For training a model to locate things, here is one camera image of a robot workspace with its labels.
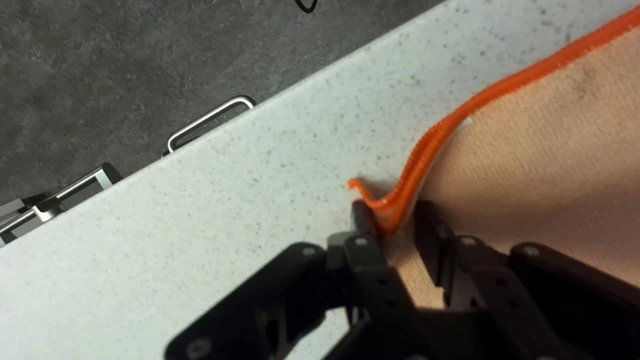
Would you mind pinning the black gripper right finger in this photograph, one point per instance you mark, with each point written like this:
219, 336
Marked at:
528, 302

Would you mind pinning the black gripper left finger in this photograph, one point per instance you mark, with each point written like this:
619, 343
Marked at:
282, 302

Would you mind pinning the orange cloth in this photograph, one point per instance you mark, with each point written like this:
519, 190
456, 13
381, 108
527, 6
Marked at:
547, 155

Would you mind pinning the metal drawer handle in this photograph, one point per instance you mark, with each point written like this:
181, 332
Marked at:
209, 121

